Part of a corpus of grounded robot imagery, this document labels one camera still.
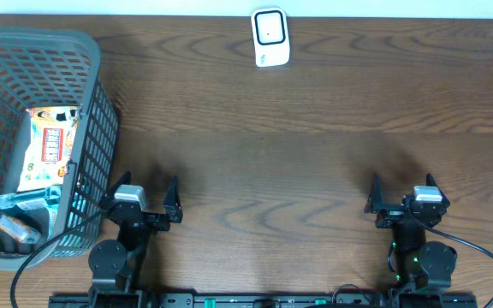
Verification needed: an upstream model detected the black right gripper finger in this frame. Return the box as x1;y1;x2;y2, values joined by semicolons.
364;174;384;214
425;173;448;204

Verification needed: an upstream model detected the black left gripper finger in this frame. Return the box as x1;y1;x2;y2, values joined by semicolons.
163;176;183;223
104;171;132;198

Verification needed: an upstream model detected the teal mouthwash bottle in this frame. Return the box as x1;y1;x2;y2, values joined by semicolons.
0;186;62;211

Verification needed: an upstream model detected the yellow wet wipes bag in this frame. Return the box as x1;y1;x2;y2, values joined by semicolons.
17;106;80;192

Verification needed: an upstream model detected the small orange snack box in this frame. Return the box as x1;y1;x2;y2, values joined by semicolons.
0;214;41;244

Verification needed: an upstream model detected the light blue wipes pack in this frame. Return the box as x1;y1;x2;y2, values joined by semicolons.
39;203;60;240

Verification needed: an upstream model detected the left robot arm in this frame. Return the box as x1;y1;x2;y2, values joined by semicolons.
87;172;183;307

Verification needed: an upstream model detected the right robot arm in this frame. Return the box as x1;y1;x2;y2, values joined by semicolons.
365;174;457;307

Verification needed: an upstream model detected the white barcode scanner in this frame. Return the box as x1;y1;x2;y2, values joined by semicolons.
251;7;291;68

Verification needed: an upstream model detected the grey plastic shopping basket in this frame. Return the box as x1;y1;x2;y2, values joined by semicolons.
0;27;118;271

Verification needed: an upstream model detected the left camera cable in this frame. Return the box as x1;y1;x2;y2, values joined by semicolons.
9;208;106;308

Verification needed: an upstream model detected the camera cable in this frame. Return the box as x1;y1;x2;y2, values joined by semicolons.
9;208;106;308
408;209;493;308

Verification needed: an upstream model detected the right camera cable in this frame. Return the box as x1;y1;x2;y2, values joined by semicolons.
408;209;493;308

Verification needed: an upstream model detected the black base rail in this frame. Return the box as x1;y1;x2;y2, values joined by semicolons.
48;292;478;308

